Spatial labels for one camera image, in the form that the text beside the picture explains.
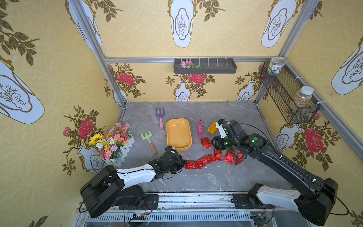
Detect red tea bag front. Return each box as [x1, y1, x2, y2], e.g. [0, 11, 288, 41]
[185, 160, 201, 170]

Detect narrow red tea bag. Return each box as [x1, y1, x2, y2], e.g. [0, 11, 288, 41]
[235, 153, 245, 165]

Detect large yellow tea bag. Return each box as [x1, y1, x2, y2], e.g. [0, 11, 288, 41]
[206, 121, 218, 135]

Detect long red tea bag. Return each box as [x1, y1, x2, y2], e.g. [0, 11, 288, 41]
[198, 154, 216, 168]

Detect red tea bag back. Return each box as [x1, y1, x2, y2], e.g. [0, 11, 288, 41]
[200, 137, 213, 148]

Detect magenta tea bag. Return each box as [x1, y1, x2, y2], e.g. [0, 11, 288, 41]
[198, 120, 204, 139]

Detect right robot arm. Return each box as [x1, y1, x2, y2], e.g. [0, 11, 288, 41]
[211, 119, 338, 226]

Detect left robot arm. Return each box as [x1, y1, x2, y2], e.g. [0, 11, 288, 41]
[80, 146, 187, 218]

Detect yellow plastic storage box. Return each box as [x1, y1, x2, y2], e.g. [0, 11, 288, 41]
[166, 118, 192, 152]

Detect green toy hand rake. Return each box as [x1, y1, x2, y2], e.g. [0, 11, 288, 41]
[141, 131, 157, 155]

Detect purple toy garden fork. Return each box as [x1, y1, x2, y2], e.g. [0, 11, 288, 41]
[156, 107, 165, 130]

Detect white picket fence planter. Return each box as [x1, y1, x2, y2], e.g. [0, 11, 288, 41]
[103, 135, 135, 168]

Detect artificial flower bouquet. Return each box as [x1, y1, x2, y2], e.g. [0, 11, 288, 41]
[89, 123, 133, 160]

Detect sprinkles glass jar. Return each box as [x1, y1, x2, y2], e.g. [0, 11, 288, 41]
[291, 86, 314, 109]

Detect green label clear jar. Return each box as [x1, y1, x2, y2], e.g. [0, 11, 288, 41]
[267, 56, 286, 76]

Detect pink flowers in tray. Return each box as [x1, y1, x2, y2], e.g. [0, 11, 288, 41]
[179, 59, 201, 69]

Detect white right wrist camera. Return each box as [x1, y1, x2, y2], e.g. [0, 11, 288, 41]
[216, 119, 227, 138]

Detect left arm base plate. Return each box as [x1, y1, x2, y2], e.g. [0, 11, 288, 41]
[133, 194, 159, 211]

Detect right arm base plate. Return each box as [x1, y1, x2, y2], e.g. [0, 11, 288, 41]
[231, 194, 274, 209]

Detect black wire mesh shelf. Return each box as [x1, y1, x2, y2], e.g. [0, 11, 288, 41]
[261, 62, 320, 124]

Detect dark grey wall tray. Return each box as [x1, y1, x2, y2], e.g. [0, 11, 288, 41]
[174, 57, 237, 74]

